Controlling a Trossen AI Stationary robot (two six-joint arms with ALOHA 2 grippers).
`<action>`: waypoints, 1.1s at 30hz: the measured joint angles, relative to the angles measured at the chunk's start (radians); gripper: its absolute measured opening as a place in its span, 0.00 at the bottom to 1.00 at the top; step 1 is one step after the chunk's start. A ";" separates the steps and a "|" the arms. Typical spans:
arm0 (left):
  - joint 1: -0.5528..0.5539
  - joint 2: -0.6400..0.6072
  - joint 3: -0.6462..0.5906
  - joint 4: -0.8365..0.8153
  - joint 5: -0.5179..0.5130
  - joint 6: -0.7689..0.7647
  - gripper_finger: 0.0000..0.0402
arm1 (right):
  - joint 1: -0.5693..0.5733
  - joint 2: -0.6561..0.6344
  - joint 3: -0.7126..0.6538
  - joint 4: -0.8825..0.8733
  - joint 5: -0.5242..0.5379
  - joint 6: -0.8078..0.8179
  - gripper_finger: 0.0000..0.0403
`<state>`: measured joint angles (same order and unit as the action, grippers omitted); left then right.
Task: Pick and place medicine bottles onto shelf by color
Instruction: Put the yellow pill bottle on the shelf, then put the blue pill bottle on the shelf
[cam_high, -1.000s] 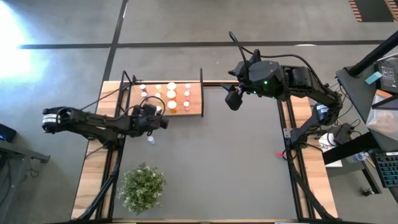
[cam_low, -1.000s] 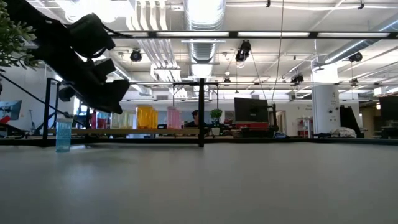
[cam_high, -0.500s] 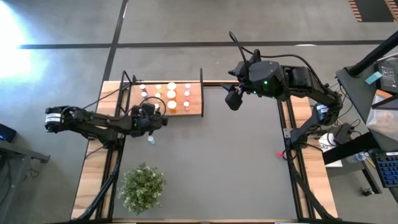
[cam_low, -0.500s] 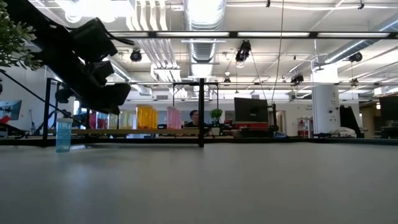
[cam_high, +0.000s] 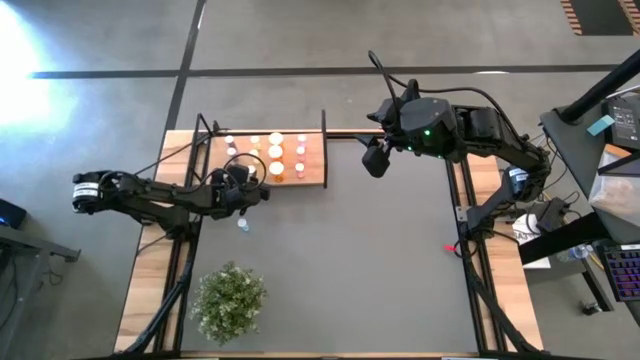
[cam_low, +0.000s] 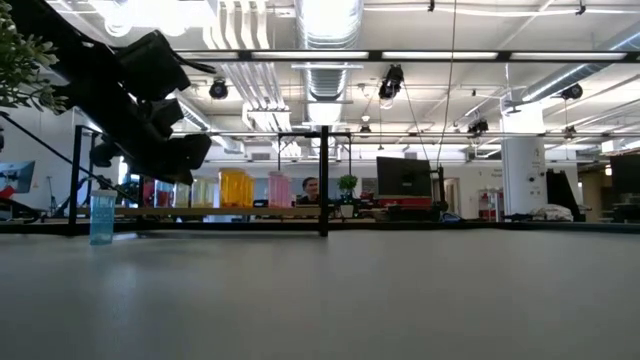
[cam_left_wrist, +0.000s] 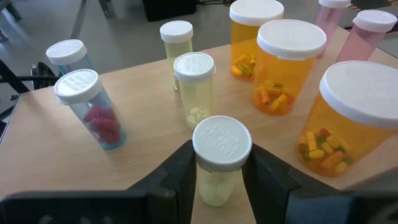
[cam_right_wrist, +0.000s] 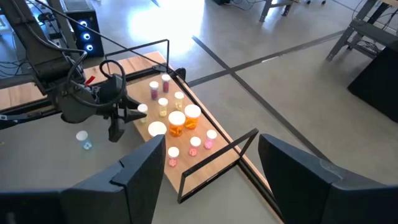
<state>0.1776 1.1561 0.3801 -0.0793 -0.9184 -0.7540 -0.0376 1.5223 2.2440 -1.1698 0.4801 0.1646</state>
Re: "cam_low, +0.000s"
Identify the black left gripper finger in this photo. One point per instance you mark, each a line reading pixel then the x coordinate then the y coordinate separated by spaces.
pixel 192 150
pixel 165 172

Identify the red bottle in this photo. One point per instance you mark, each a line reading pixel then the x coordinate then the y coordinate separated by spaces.
pixel 164 195

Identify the pale green bottle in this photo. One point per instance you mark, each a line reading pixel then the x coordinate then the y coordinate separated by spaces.
pixel 199 192

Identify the blue medicine bottle white cap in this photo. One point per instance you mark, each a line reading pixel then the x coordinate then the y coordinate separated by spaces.
pixel 102 220

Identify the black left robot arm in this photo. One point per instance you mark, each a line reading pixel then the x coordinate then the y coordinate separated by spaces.
pixel 65 55

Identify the wooden shelf board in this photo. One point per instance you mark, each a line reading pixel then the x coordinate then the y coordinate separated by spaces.
pixel 225 211

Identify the person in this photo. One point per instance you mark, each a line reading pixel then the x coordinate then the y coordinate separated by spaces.
pixel 310 190

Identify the blue-lit background monitor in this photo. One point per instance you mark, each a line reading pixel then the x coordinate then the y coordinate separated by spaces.
pixel 17 175

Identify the green artificial plant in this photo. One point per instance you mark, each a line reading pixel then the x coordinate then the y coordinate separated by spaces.
pixel 20 65

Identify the red and black device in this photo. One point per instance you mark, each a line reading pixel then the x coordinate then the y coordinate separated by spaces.
pixel 12 202

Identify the small potted background plant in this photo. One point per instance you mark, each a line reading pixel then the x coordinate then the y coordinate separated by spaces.
pixel 348 182

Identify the black desk monitor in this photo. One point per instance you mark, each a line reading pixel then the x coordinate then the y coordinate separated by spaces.
pixel 402 176

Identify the dark background monitor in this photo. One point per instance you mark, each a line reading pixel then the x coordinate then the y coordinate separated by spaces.
pixel 627 175

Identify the black ceiling-hung camera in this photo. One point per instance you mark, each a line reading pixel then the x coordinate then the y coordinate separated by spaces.
pixel 218 90
pixel 391 82
pixel 478 126
pixel 571 91

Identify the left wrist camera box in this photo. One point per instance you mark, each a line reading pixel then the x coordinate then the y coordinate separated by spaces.
pixel 150 65

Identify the silver ventilation duct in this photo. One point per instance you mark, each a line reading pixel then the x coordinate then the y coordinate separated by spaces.
pixel 327 80

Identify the black overhead frame beam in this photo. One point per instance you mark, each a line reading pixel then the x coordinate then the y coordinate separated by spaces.
pixel 375 55

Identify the black table frame rails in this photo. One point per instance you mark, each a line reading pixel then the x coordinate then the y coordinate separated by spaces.
pixel 450 226

